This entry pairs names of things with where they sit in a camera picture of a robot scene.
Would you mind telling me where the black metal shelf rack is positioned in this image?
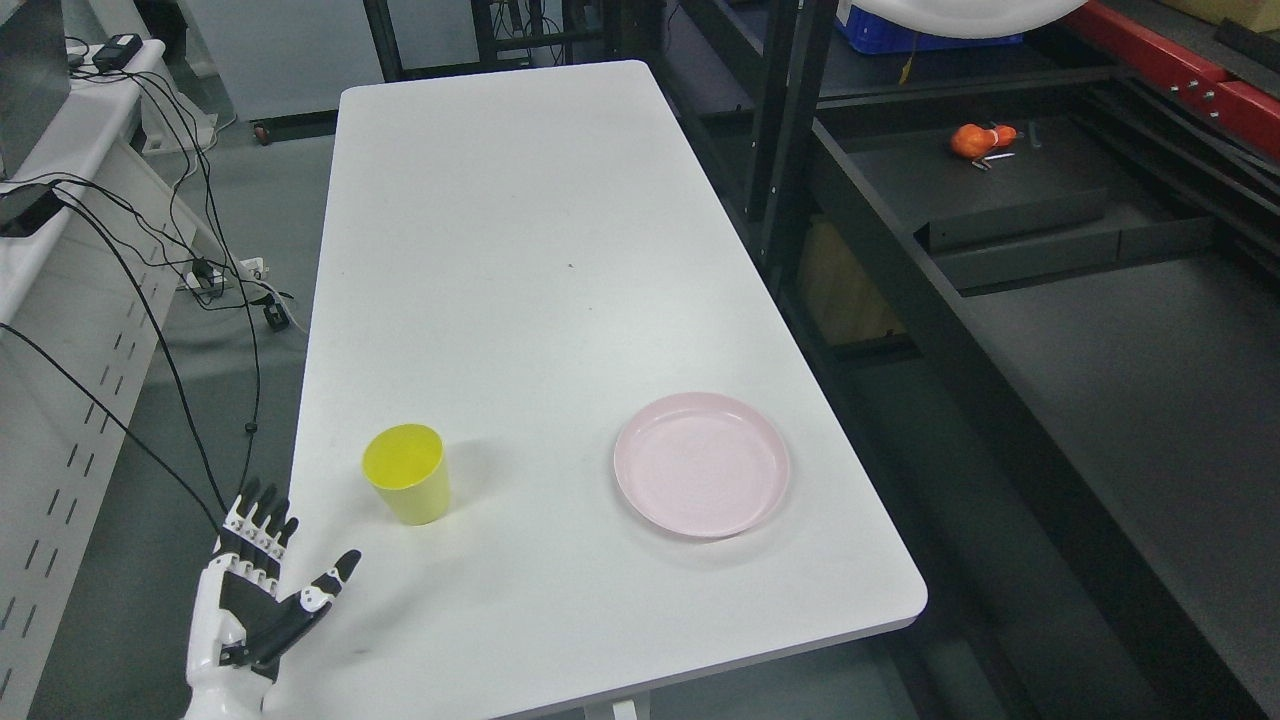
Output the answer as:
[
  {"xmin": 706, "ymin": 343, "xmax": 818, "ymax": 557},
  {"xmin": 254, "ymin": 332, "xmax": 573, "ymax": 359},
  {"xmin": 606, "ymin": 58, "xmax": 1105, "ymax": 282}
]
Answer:
[{"xmin": 620, "ymin": 1, "xmax": 1277, "ymax": 719}]

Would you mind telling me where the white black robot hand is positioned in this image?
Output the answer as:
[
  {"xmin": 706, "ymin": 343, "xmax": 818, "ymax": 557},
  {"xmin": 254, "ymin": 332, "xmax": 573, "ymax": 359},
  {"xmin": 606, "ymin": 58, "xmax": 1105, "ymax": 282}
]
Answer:
[{"xmin": 184, "ymin": 479, "xmax": 362, "ymax": 719}]

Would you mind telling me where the pink plastic plate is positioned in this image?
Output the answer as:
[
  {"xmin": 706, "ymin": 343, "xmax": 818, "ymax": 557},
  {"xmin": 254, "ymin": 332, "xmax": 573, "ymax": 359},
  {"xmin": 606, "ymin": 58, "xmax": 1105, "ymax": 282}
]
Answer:
[{"xmin": 612, "ymin": 392, "xmax": 791, "ymax": 541}]

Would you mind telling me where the black power adapter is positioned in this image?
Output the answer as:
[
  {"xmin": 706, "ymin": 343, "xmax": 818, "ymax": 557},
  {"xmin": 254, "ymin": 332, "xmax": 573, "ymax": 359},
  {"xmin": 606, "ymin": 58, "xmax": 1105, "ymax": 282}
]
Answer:
[{"xmin": 91, "ymin": 33, "xmax": 145, "ymax": 73}]

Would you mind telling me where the white perforated side cabinet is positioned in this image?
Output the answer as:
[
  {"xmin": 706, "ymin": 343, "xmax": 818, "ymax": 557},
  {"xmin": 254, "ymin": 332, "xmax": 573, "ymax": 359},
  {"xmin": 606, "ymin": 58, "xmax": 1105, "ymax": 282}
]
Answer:
[{"xmin": 1, "ymin": 76, "xmax": 214, "ymax": 719}]

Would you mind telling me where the blue plastic crate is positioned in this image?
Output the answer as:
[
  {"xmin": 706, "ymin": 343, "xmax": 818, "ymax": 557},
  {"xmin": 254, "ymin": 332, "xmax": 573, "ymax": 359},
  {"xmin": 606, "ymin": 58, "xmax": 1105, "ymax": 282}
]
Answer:
[{"xmin": 835, "ymin": 1, "xmax": 1024, "ymax": 56}]

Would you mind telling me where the yellow plastic cup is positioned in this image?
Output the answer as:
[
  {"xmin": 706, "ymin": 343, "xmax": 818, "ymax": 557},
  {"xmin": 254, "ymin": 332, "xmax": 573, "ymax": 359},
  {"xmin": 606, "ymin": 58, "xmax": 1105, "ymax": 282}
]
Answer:
[{"xmin": 361, "ymin": 424, "xmax": 452, "ymax": 527}]

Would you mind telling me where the black cable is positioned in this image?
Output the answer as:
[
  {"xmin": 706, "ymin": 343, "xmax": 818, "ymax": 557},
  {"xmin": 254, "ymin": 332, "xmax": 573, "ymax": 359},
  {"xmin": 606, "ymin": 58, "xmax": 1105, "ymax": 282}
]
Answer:
[{"xmin": 0, "ymin": 60, "xmax": 262, "ymax": 521}]

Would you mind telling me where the red metal beam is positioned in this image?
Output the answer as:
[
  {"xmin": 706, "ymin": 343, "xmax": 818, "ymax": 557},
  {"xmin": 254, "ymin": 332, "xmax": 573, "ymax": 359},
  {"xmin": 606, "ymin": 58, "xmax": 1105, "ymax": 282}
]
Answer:
[{"xmin": 1060, "ymin": 1, "xmax": 1279, "ymax": 160}]

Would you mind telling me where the orange toy on shelf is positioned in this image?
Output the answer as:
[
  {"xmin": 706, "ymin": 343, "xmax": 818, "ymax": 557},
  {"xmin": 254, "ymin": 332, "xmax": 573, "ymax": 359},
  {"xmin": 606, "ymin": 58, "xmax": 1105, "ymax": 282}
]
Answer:
[{"xmin": 948, "ymin": 123, "xmax": 1019, "ymax": 161}]

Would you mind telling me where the white table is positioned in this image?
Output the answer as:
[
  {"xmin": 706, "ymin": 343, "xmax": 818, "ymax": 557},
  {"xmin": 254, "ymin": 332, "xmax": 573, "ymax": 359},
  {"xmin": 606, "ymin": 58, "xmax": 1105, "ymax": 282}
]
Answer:
[{"xmin": 265, "ymin": 61, "xmax": 928, "ymax": 719}]

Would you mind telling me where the white power strip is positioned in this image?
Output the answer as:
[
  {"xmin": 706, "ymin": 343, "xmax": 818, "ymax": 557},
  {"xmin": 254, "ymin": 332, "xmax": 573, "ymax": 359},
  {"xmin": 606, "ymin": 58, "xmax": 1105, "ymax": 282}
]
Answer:
[{"xmin": 178, "ymin": 258, "xmax": 270, "ymax": 296}]

